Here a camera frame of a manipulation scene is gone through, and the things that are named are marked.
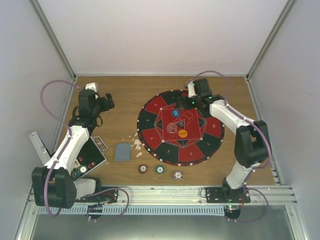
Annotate blue small blind button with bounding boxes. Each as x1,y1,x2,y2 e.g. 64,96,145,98
171,109,181,118

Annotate orange big blind button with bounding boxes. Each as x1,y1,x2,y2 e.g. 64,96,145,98
178,129,188,139

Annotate purple white chip stack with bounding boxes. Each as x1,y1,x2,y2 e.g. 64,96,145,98
173,170,183,180

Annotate teal blue chip stack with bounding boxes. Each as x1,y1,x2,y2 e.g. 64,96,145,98
155,164,165,174

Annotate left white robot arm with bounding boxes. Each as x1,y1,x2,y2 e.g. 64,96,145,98
31,89,115,209

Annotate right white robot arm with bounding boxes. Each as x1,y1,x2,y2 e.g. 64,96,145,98
177,78,272,203

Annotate round red black poker mat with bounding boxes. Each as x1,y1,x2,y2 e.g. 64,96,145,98
137,90,225,167

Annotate white plastic wrap scraps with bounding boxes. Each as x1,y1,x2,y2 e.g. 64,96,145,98
122,132,144,158

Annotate chip stack in case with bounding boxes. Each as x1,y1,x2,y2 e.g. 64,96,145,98
76,165,88,175

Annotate red black chip stack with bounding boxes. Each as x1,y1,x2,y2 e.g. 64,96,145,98
138,164,148,174

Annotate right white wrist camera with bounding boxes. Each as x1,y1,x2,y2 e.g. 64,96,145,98
187,82,197,98

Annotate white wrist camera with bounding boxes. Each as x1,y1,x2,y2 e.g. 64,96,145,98
187,82,197,98
84,82,99,93

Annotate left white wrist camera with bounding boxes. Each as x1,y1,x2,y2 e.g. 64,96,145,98
84,82,99,93

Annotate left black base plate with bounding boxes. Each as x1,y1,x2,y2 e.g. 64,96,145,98
83,190,118,204

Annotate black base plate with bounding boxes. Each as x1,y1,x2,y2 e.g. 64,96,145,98
199,187,251,204
83,190,118,204

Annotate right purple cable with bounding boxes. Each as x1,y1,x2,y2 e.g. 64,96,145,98
187,70,273,223

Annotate purple cable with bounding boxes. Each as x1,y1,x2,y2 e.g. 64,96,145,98
187,70,273,223
39,79,85,218

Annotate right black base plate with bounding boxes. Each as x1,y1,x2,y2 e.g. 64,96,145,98
199,187,251,204

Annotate slotted grey cable duct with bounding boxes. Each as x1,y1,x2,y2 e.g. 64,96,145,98
73,204,226,215

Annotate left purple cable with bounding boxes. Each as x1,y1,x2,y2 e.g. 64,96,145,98
39,79,85,218

